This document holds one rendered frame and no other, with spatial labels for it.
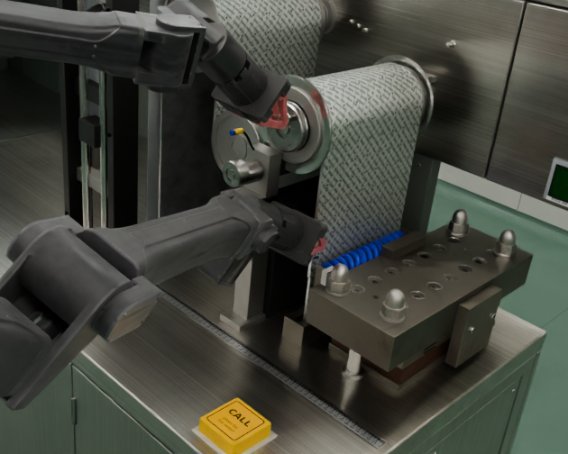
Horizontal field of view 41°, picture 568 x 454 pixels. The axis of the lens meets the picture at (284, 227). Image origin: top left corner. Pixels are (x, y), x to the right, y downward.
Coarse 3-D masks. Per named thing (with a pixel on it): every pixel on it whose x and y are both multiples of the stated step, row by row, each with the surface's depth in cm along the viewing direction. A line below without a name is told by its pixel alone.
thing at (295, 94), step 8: (296, 88) 109; (288, 96) 110; (296, 96) 109; (304, 96) 108; (304, 104) 108; (312, 104) 107; (312, 112) 108; (312, 120) 108; (320, 120) 108; (264, 128) 115; (312, 128) 108; (320, 128) 108; (312, 136) 109; (320, 136) 108; (272, 144) 115; (312, 144) 109; (288, 152) 113; (296, 152) 112; (304, 152) 111; (312, 152) 110; (288, 160) 114; (296, 160) 113; (304, 160) 111
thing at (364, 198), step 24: (408, 144) 125; (336, 168) 113; (360, 168) 118; (384, 168) 123; (408, 168) 128; (336, 192) 116; (360, 192) 120; (384, 192) 126; (336, 216) 118; (360, 216) 123; (384, 216) 129; (336, 240) 121; (360, 240) 126; (312, 264) 118
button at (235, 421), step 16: (240, 400) 105; (208, 416) 102; (224, 416) 102; (240, 416) 102; (256, 416) 103; (208, 432) 101; (224, 432) 99; (240, 432) 99; (256, 432) 100; (224, 448) 99; (240, 448) 98
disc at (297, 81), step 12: (300, 84) 108; (312, 84) 107; (312, 96) 108; (324, 108) 107; (324, 120) 107; (264, 132) 116; (324, 132) 108; (264, 144) 117; (324, 144) 108; (324, 156) 109; (288, 168) 115; (300, 168) 113; (312, 168) 111
